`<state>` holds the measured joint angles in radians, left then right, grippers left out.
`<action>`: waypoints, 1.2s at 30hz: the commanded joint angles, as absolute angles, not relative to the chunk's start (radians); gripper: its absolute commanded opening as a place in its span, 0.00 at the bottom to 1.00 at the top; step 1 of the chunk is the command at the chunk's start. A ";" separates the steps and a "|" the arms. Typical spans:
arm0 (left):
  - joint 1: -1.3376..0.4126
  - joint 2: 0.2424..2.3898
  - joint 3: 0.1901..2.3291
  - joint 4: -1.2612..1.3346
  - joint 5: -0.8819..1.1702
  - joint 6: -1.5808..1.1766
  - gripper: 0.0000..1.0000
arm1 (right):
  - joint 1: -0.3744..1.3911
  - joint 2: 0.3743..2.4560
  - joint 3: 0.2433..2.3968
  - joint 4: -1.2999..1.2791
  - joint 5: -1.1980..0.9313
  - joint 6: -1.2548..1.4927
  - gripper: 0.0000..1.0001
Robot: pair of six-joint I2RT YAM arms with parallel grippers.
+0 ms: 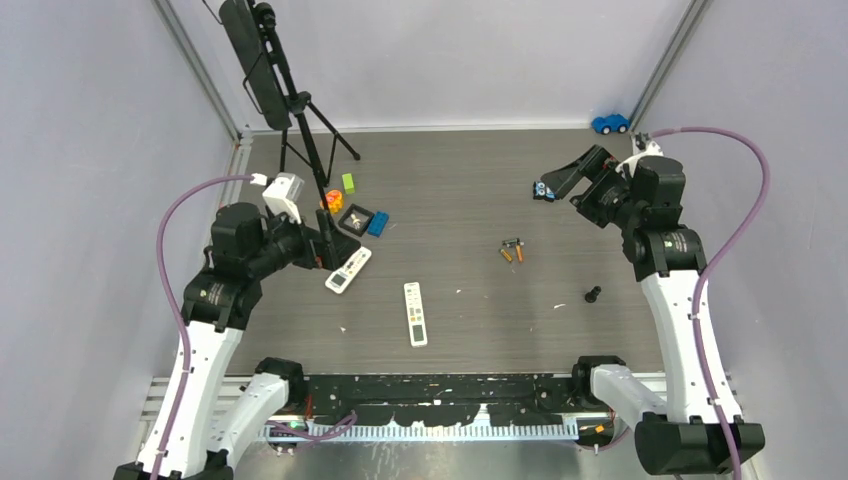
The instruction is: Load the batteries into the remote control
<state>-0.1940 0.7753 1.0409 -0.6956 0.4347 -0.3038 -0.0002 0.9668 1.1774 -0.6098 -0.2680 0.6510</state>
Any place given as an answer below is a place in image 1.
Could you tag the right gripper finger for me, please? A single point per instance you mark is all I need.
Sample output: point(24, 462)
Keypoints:
point(589, 164)
point(561, 184)

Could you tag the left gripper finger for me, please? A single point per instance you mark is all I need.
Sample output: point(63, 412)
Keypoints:
point(338, 251)
point(326, 226)

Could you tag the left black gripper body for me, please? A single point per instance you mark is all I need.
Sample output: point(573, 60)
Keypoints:
point(305, 251)

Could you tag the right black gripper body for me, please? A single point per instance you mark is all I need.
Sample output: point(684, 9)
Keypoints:
point(603, 200)

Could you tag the long white remote control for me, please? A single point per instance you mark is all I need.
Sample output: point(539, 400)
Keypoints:
point(415, 315)

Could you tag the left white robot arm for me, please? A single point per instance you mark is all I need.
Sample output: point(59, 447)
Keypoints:
point(247, 245)

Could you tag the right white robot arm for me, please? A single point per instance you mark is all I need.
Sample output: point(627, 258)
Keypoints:
point(696, 427)

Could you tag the short white remote control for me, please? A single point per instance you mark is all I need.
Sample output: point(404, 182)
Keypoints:
point(340, 279)

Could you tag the small blue robot toy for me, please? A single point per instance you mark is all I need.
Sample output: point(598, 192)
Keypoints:
point(542, 192)

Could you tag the blue toy car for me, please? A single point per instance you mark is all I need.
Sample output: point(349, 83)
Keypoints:
point(605, 125)

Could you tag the black square tray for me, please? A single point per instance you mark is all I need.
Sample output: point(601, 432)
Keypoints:
point(356, 220)

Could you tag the blue lego brick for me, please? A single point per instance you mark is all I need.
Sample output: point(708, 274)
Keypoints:
point(377, 224)

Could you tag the orange toy block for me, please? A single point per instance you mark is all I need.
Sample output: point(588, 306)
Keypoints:
point(334, 201)

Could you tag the green toy block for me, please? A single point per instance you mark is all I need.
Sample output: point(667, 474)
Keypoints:
point(348, 183)

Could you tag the black chess piece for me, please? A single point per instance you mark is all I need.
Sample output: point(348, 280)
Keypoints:
point(593, 294)

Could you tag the black tripod stand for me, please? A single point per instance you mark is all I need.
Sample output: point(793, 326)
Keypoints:
point(297, 103)

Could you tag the black light panel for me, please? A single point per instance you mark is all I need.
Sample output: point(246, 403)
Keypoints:
point(245, 31)

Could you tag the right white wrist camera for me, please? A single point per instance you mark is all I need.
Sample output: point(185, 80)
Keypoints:
point(643, 146)

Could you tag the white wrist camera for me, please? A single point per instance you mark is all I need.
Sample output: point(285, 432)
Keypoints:
point(282, 194)
point(643, 146)

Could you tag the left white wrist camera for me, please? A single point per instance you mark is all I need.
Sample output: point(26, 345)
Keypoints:
point(282, 194)

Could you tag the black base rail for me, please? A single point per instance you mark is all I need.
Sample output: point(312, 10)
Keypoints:
point(443, 400)

